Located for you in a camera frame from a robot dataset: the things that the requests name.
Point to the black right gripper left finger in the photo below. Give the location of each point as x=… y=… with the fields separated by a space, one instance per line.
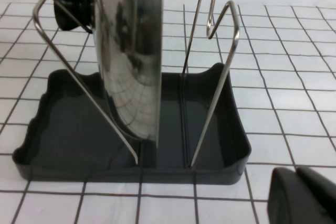
x=286 y=203

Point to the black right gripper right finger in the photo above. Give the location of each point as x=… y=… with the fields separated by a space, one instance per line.
x=325 y=195

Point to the white black-grid tablecloth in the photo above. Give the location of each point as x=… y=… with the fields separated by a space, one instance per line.
x=288 y=103

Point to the stainless steel lid black knob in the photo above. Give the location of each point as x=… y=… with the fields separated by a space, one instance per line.
x=126 y=51

